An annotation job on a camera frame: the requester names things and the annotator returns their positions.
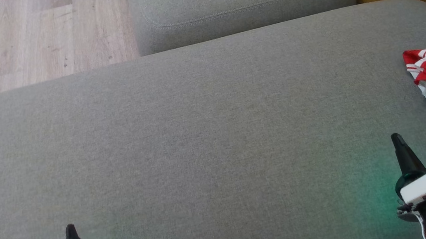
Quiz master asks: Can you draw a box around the grey sofa cushion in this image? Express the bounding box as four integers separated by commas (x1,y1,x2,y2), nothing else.
125,0,362,58

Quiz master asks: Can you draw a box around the grey fabric sofa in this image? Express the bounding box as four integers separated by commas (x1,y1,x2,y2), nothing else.
0,0,426,239

